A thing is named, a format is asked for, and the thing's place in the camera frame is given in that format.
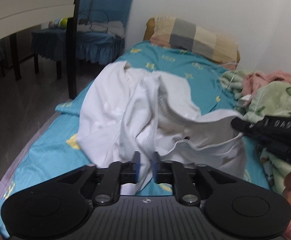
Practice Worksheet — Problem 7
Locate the white t-shirt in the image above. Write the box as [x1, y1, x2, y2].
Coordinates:
[77, 61, 246, 195]

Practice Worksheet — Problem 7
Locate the green fleece blanket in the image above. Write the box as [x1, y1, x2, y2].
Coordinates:
[220, 70, 291, 194]

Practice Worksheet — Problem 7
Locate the pink fleece garment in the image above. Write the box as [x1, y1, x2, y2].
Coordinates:
[240, 70, 291, 97]

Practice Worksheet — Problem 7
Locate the teal patterned bed sheet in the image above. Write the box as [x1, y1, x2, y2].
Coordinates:
[0, 41, 272, 238]

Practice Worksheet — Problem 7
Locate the plaid pillow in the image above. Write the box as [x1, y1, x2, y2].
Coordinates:
[144, 16, 240, 70]

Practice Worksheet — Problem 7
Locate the green plush toy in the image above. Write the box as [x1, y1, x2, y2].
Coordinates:
[49, 18, 68, 29]

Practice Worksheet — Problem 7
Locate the blue covered chair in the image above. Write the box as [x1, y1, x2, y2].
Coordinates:
[31, 0, 133, 66]

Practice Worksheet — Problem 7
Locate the white desk with dark legs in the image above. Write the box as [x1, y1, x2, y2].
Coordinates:
[0, 0, 80, 99]

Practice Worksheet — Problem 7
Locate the black cable on chair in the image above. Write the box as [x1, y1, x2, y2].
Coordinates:
[77, 9, 112, 30]

